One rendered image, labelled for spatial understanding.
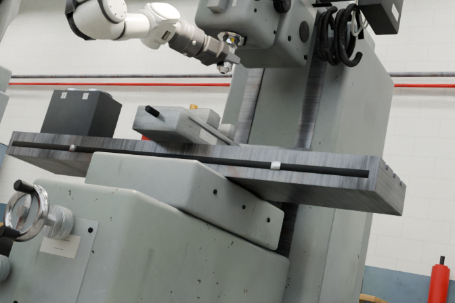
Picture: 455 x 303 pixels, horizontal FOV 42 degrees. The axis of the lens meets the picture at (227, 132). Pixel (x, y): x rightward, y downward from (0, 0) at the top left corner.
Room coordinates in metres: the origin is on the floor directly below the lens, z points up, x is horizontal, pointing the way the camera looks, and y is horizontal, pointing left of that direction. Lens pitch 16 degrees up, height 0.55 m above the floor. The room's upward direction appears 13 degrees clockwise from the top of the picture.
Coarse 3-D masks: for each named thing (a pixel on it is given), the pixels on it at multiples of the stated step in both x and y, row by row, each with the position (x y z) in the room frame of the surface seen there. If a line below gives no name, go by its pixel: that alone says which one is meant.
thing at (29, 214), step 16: (16, 192) 1.23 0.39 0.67; (32, 192) 1.20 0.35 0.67; (16, 208) 1.23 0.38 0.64; (32, 208) 1.21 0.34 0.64; (48, 208) 1.19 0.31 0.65; (64, 208) 1.28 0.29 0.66; (16, 224) 1.22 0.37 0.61; (32, 224) 1.19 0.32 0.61; (48, 224) 1.26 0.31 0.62; (64, 224) 1.26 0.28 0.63; (16, 240) 1.21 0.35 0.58
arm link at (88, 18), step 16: (96, 0) 1.29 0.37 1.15; (80, 16) 1.32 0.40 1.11; (96, 16) 1.30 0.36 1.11; (128, 16) 1.38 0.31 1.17; (144, 16) 1.44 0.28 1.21; (80, 32) 1.35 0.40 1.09; (96, 32) 1.35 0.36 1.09; (112, 32) 1.34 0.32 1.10; (128, 32) 1.39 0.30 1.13; (144, 32) 1.45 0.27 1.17
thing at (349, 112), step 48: (240, 96) 2.06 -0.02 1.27; (288, 96) 1.95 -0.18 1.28; (336, 96) 1.86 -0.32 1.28; (384, 96) 2.16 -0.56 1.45; (288, 144) 1.93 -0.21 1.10; (336, 144) 1.86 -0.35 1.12; (384, 144) 2.24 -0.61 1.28; (288, 240) 1.89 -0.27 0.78; (336, 240) 1.96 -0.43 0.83; (288, 288) 1.88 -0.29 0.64; (336, 288) 2.03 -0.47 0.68
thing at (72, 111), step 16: (64, 96) 1.97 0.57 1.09; (80, 96) 1.93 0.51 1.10; (96, 96) 1.89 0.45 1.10; (48, 112) 2.00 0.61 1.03; (64, 112) 1.96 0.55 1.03; (80, 112) 1.92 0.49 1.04; (96, 112) 1.90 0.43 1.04; (112, 112) 1.96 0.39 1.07; (48, 128) 1.98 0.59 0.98; (64, 128) 1.94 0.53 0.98; (80, 128) 1.91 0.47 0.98; (96, 128) 1.91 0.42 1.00; (112, 128) 1.97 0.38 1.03
